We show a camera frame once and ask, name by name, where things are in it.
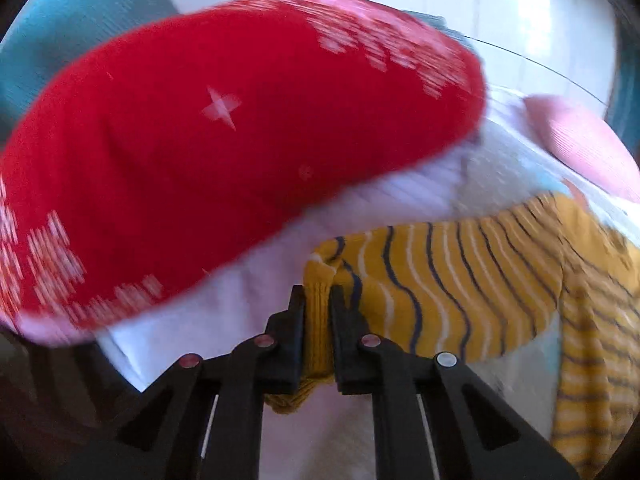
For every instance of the yellow striped knit sweater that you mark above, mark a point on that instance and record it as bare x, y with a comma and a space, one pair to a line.
482, 287

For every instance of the pink pillow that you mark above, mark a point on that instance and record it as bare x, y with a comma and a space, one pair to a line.
585, 143

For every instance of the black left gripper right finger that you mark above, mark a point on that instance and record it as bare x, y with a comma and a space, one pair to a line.
433, 417

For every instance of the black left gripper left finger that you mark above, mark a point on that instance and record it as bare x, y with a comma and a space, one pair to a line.
208, 424

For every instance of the red floral quilt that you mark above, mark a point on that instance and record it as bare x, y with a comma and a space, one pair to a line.
169, 151

